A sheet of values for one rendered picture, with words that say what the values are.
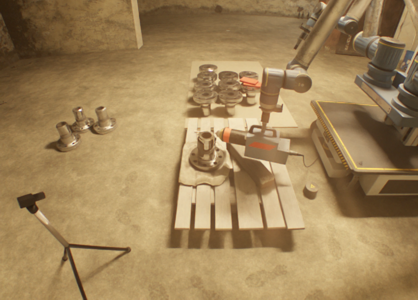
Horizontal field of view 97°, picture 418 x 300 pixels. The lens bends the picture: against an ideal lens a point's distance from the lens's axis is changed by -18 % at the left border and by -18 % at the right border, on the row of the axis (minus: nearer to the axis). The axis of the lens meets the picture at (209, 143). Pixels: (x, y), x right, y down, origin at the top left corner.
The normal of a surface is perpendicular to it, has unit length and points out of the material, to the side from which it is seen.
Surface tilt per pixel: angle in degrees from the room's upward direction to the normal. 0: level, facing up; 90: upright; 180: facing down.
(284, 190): 0
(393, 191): 90
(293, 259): 0
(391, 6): 90
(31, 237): 0
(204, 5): 89
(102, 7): 90
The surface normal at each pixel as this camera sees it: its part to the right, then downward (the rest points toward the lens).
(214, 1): -0.01, 0.64
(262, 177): 0.00, -0.77
